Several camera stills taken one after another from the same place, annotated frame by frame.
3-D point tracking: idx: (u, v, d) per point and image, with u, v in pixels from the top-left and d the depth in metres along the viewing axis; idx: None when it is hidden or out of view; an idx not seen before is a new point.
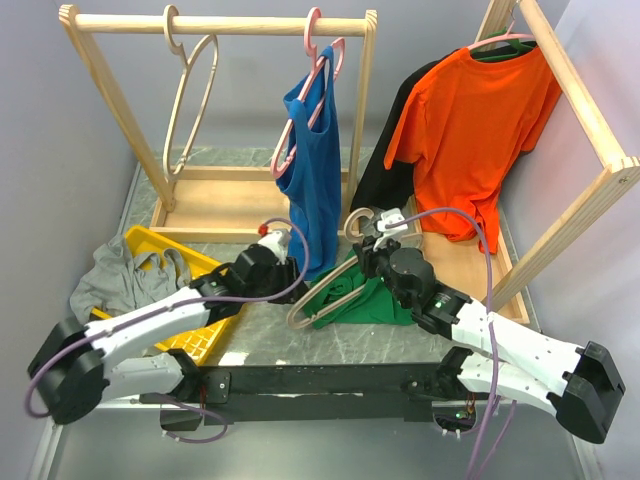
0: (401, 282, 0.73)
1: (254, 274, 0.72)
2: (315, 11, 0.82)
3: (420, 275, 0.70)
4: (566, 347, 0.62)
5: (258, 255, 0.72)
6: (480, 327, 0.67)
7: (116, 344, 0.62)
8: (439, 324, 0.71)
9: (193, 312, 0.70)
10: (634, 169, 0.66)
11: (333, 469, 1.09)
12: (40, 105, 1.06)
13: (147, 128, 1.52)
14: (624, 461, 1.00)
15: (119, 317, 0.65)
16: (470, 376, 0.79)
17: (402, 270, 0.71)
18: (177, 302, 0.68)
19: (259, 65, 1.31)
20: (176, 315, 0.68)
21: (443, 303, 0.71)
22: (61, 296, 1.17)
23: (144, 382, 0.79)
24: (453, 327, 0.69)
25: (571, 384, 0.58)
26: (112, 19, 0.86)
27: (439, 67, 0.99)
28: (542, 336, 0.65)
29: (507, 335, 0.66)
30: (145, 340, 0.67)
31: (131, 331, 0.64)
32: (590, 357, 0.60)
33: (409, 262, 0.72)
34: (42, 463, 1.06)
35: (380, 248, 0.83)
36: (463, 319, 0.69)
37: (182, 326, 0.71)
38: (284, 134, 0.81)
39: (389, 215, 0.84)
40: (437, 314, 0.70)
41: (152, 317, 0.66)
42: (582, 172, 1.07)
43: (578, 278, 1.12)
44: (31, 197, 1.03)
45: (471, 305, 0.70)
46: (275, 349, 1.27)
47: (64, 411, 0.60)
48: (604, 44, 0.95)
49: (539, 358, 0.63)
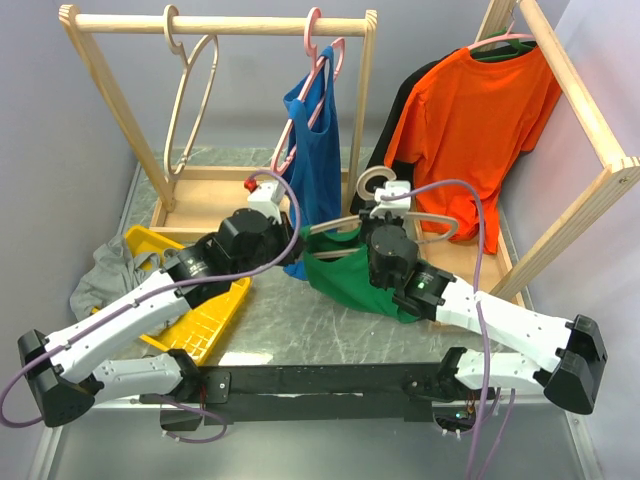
0: (381, 265, 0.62)
1: (243, 246, 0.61)
2: (315, 11, 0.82)
3: (407, 258, 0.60)
4: (555, 323, 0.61)
5: (243, 223, 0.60)
6: (468, 306, 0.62)
7: (73, 359, 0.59)
8: (422, 306, 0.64)
9: (163, 304, 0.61)
10: (634, 169, 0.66)
11: (333, 469, 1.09)
12: (41, 105, 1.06)
13: (147, 127, 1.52)
14: (624, 463, 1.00)
15: (85, 323, 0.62)
16: (466, 372, 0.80)
17: (386, 251, 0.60)
18: (141, 297, 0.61)
19: (259, 66, 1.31)
20: (144, 309, 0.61)
21: (425, 284, 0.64)
22: (61, 296, 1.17)
23: (140, 384, 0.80)
24: (438, 309, 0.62)
25: (566, 360, 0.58)
26: (112, 19, 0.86)
27: (440, 67, 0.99)
28: (529, 312, 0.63)
29: (497, 312, 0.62)
30: (114, 344, 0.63)
31: (92, 340, 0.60)
32: (581, 331, 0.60)
33: (395, 243, 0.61)
34: (42, 463, 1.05)
35: (377, 216, 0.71)
36: (450, 300, 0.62)
37: (158, 319, 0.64)
38: (285, 134, 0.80)
39: (394, 187, 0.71)
40: (421, 297, 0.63)
41: (114, 318, 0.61)
42: (583, 173, 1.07)
43: (579, 278, 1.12)
44: (31, 196, 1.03)
45: (455, 284, 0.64)
46: (275, 350, 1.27)
47: (56, 420, 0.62)
48: (604, 44, 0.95)
49: (529, 336, 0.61)
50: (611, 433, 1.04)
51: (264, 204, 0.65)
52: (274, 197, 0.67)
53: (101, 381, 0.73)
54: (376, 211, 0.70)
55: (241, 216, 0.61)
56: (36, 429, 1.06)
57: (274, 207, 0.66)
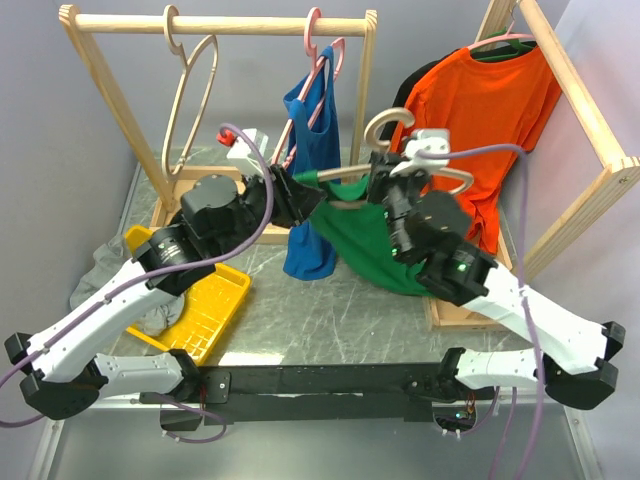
0: (424, 239, 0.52)
1: (210, 222, 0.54)
2: (316, 10, 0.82)
3: (459, 234, 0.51)
4: (593, 328, 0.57)
5: (205, 196, 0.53)
6: (512, 302, 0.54)
7: (52, 362, 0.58)
8: (458, 290, 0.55)
9: (135, 297, 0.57)
10: (634, 169, 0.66)
11: (333, 469, 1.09)
12: (41, 106, 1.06)
13: (147, 127, 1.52)
14: (624, 464, 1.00)
15: (62, 323, 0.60)
16: (465, 372, 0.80)
17: (440, 225, 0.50)
18: (110, 293, 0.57)
19: (259, 66, 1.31)
20: (117, 305, 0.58)
21: (467, 267, 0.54)
22: (61, 296, 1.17)
23: (142, 381, 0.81)
24: (480, 299, 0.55)
25: (605, 372, 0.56)
26: (112, 19, 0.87)
27: (440, 67, 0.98)
28: (569, 311, 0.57)
29: (542, 313, 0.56)
30: (94, 342, 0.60)
31: (67, 341, 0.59)
32: (615, 341, 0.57)
33: (448, 215, 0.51)
34: (42, 463, 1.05)
35: (400, 175, 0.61)
36: (493, 290, 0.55)
37: (137, 311, 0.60)
38: (285, 134, 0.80)
39: (429, 136, 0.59)
40: (462, 282, 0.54)
41: (88, 316, 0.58)
42: (583, 172, 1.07)
43: (579, 279, 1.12)
44: (31, 196, 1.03)
45: (496, 271, 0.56)
46: (276, 350, 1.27)
47: (62, 412, 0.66)
48: (604, 44, 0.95)
49: (571, 341, 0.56)
50: (611, 433, 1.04)
51: (242, 161, 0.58)
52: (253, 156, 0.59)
53: (105, 376, 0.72)
54: (400, 169, 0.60)
55: (200, 190, 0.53)
56: (36, 429, 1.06)
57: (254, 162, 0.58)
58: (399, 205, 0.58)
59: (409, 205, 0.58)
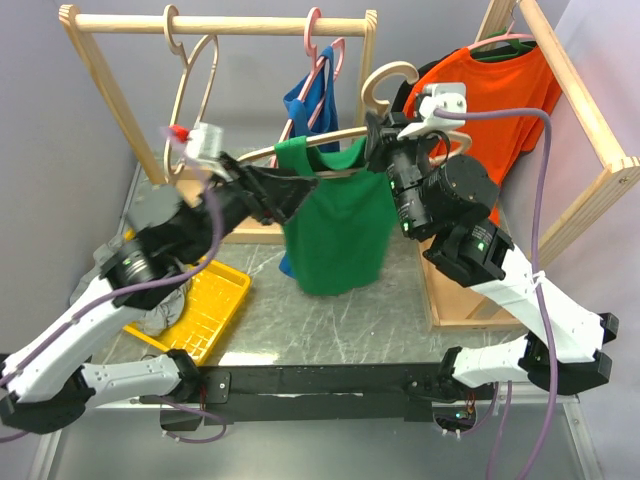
0: (444, 212, 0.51)
1: (158, 237, 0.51)
2: (315, 11, 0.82)
3: (484, 208, 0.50)
4: (594, 320, 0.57)
5: (145, 214, 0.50)
6: (525, 288, 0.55)
7: (25, 384, 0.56)
8: (473, 269, 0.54)
9: (104, 317, 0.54)
10: (634, 169, 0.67)
11: (333, 470, 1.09)
12: (41, 106, 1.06)
13: (147, 128, 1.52)
14: (624, 464, 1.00)
15: (35, 343, 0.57)
16: (461, 371, 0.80)
17: (467, 195, 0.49)
18: (76, 313, 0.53)
19: (259, 67, 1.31)
20: (85, 325, 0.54)
21: (485, 246, 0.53)
22: (61, 296, 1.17)
23: (136, 387, 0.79)
24: (496, 281, 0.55)
25: (601, 363, 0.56)
26: (113, 19, 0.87)
27: (440, 67, 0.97)
28: (573, 302, 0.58)
29: (547, 302, 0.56)
30: (67, 361, 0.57)
31: (39, 363, 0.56)
32: (612, 331, 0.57)
33: (475, 185, 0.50)
34: (42, 462, 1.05)
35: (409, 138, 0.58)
36: (509, 273, 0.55)
37: (110, 328, 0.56)
38: (285, 133, 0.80)
39: (444, 92, 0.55)
40: (481, 262, 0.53)
41: (57, 337, 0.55)
42: (584, 172, 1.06)
43: (579, 278, 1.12)
44: (31, 197, 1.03)
45: (512, 253, 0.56)
46: (276, 350, 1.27)
47: (48, 427, 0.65)
48: (604, 44, 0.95)
49: (574, 331, 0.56)
50: (612, 433, 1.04)
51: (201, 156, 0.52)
52: (213, 145, 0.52)
53: (92, 387, 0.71)
54: (407, 131, 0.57)
55: (141, 207, 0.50)
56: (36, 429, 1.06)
57: (210, 156, 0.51)
58: (407, 173, 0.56)
59: (419, 172, 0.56)
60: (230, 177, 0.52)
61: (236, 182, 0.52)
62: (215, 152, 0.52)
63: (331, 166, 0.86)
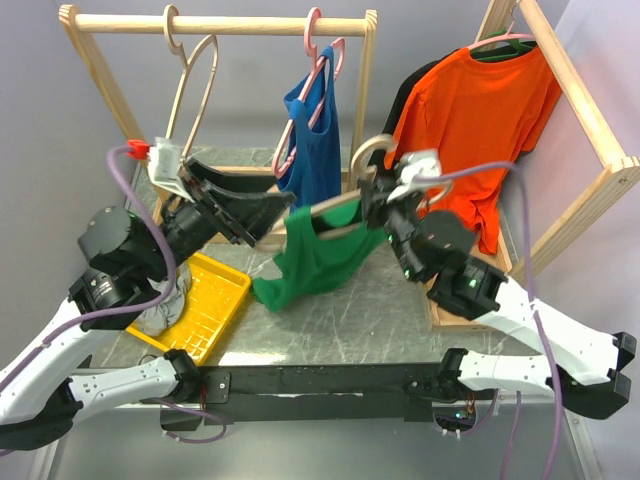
0: (430, 258, 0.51)
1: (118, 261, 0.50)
2: (316, 11, 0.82)
3: (466, 252, 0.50)
4: (605, 340, 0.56)
5: (98, 239, 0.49)
6: (522, 315, 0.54)
7: (3, 407, 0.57)
8: (469, 305, 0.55)
9: (72, 340, 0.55)
10: (634, 169, 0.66)
11: (333, 469, 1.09)
12: (41, 106, 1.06)
13: (147, 128, 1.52)
14: (624, 464, 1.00)
15: (10, 367, 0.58)
16: (470, 375, 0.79)
17: (443, 243, 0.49)
18: (46, 338, 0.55)
19: (259, 67, 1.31)
20: (56, 348, 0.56)
21: (478, 282, 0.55)
22: (61, 296, 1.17)
23: (128, 395, 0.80)
24: (492, 313, 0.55)
25: (617, 382, 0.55)
26: (112, 19, 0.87)
27: (440, 67, 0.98)
28: (579, 324, 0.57)
29: (552, 327, 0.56)
30: (43, 384, 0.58)
31: (15, 386, 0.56)
32: (627, 351, 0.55)
33: (453, 233, 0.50)
34: (42, 463, 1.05)
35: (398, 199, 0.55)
36: (504, 305, 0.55)
37: (83, 350, 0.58)
38: (285, 134, 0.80)
39: (420, 157, 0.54)
40: (473, 298, 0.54)
41: (31, 360, 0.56)
42: (583, 173, 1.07)
43: (579, 278, 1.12)
44: (31, 197, 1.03)
45: (507, 284, 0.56)
46: (276, 350, 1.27)
47: (36, 442, 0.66)
48: (604, 44, 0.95)
49: (583, 353, 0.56)
50: (612, 433, 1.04)
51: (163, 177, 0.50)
52: (171, 167, 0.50)
53: (80, 400, 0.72)
54: (396, 194, 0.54)
55: (93, 231, 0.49)
56: None
57: (170, 181, 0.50)
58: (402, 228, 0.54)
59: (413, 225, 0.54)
60: (194, 197, 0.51)
61: (200, 202, 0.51)
62: (174, 175, 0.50)
63: (333, 224, 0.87)
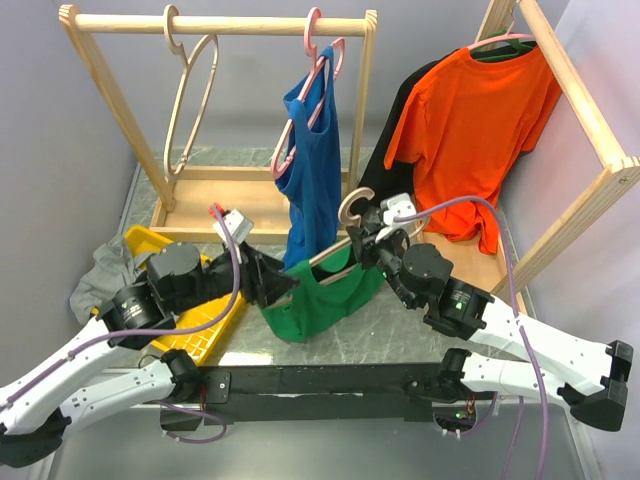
0: (413, 286, 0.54)
1: (174, 286, 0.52)
2: (315, 11, 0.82)
3: (444, 279, 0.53)
4: (597, 349, 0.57)
5: (170, 263, 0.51)
6: (510, 331, 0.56)
7: (15, 416, 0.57)
8: (458, 326, 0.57)
9: (98, 355, 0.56)
10: (634, 169, 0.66)
11: (332, 469, 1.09)
12: (41, 106, 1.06)
13: (148, 128, 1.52)
14: (625, 464, 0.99)
15: (28, 376, 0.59)
16: (473, 377, 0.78)
17: (421, 273, 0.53)
18: (72, 351, 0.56)
19: (259, 66, 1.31)
20: (79, 362, 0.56)
21: (463, 305, 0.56)
22: (61, 296, 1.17)
23: (122, 404, 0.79)
24: (479, 332, 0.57)
25: (612, 389, 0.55)
26: (112, 19, 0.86)
27: (439, 68, 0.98)
28: (571, 336, 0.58)
29: (541, 337, 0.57)
30: (60, 394, 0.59)
31: (31, 395, 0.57)
32: (621, 358, 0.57)
33: (429, 262, 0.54)
34: (42, 463, 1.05)
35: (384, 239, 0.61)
36: (490, 323, 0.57)
37: (104, 365, 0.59)
38: (284, 134, 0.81)
39: (395, 201, 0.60)
40: (461, 319, 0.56)
41: (52, 372, 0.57)
42: (583, 173, 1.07)
43: (579, 279, 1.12)
44: (31, 197, 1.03)
45: (493, 304, 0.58)
46: (276, 349, 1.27)
47: (26, 458, 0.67)
48: (604, 44, 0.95)
49: (574, 362, 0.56)
50: (611, 434, 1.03)
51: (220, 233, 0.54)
52: (241, 235, 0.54)
53: (68, 416, 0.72)
54: (383, 234, 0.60)
55: (165, 255, 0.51)
56: None
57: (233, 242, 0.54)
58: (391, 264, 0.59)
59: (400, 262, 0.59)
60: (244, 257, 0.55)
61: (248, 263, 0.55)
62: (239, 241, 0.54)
63: (332, 270, 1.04)
